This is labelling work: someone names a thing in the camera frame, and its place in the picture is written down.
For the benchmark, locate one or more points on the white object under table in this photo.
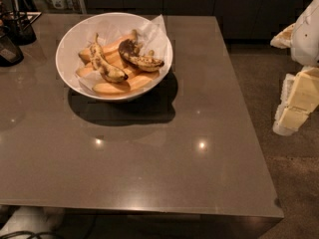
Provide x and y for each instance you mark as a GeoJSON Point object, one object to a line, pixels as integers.
{"type": "Point", "coordinates": [32, 223]}

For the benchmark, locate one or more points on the orange plantain front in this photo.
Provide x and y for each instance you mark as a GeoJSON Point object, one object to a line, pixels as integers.
{"type": "Point", "coordinates": [135, 83]}

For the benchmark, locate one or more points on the orange plantain back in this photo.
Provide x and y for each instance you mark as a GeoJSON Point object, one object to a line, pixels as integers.
{"type": "Point", "coordinates": [108, 49]}

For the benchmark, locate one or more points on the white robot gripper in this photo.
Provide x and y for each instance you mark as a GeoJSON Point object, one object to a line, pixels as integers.
{"type": "Point", "coordinates": [307, 39]}

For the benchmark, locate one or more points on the orange plantain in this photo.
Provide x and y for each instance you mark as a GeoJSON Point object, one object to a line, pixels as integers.
{"type": "Point", "coordinates": [114, 59]}
{"type": "Point", "coordinates": [108, 49]}
{"type": "Point", "coordinates": [135, 83]}

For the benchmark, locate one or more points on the orange plantain middle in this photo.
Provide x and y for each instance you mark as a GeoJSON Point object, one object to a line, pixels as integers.
{"type": "Point", "coordinates": [114, 59]}

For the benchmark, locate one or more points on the dark cabinet fronts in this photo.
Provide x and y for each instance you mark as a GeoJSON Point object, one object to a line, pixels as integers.
{"type": "Point", "coordinates": [238, 19]}

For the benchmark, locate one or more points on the dark appliance at left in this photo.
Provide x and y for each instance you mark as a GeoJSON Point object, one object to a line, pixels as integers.
{"type": "Point", "coordinates": [10, 54]}

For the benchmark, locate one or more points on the black utensil holder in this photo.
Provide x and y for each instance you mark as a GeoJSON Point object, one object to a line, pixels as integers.
{"type": "Point", "coordinates": [20, 28]}

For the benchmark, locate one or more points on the spotted banana left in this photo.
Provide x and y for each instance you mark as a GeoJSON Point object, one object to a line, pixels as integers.
{"type": "Point", "coordinates": [108, 72]}

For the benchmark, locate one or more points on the dark bruised banana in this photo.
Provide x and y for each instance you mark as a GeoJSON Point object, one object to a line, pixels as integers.
{"type": "Point", "coordinates": [129, 51]}

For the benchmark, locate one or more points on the white ceramic bowl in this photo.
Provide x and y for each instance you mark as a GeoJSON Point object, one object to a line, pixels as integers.
{"type": "Point", "coordinates": [68, 61]}

